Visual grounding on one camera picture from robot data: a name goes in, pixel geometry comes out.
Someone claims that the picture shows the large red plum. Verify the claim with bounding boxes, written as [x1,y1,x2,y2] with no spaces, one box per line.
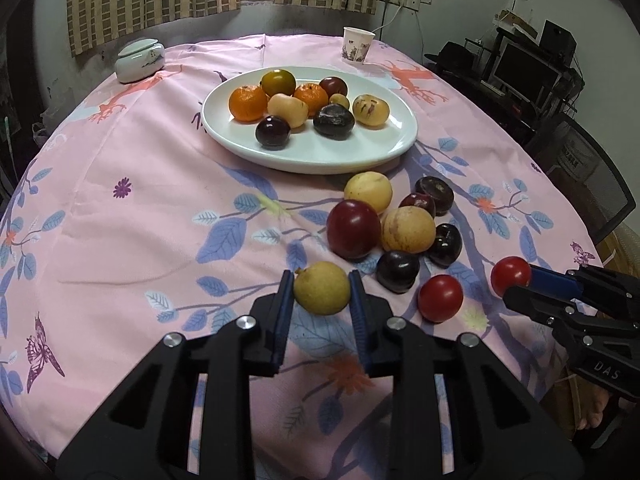
[326,199,382,261]

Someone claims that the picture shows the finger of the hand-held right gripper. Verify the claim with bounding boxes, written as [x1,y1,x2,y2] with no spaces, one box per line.
[529,265,640,321]
[502,285,602,341]

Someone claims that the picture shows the white lidded ceramic jar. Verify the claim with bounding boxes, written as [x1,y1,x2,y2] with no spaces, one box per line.
[115,38,166,83]

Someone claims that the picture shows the printed paper cup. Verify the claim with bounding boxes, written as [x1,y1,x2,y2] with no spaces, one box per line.
[341,26,376,65]

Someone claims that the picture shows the green yellow tomato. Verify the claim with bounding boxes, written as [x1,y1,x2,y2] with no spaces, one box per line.
[260,69,297,98]

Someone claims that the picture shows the small orange mandarin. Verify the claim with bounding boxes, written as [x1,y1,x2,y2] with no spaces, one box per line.
[293,82,330,117]

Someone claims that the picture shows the black computer monitor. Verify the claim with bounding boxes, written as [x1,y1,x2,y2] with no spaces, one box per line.
[490,40,563,98]

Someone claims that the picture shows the white round plate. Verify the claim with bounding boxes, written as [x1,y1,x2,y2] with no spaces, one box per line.
[201,66,419,175]

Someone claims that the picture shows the black speaker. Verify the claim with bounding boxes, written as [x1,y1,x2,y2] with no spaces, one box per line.
[540,20,577,61]

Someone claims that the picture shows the black computer desk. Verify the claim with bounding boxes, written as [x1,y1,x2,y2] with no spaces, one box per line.
[435,27,586,146]

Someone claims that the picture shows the person's bare foot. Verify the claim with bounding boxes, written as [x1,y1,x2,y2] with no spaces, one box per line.
[575,385,614,431]

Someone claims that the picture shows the large pale yellow fruit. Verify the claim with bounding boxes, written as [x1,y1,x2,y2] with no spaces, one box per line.
[267,93,309,129]

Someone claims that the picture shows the black mesh chair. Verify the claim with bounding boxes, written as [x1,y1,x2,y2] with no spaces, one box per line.
[525,112,633,251]

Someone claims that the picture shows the white power cable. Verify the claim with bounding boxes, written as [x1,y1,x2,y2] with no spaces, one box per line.
[370,6,402,33]

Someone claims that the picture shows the pink floral tablecloth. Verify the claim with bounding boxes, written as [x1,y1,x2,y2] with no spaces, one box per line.
[0,34,603,480]

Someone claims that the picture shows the small dark purple plum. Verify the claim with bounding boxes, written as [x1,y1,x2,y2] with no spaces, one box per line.
[398,192,437,219]

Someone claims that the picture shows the large orange mandarin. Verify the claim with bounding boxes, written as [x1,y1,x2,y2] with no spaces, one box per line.
[228,84,269,122]

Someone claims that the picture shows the black hat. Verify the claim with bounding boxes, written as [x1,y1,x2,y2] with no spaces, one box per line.
[425,42,483,71]

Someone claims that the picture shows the spotted pale yellow fruit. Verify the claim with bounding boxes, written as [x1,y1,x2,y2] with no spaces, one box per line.
[352,94,390,128]

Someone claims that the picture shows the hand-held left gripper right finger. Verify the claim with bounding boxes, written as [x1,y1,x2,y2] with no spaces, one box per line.
[348,270,586,480]

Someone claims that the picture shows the small yellow green fruit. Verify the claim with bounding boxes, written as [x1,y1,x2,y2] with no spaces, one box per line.
[293,261,351,316]

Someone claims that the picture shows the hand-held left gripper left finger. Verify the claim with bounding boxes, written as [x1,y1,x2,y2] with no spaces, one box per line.
[55,270,296,480]

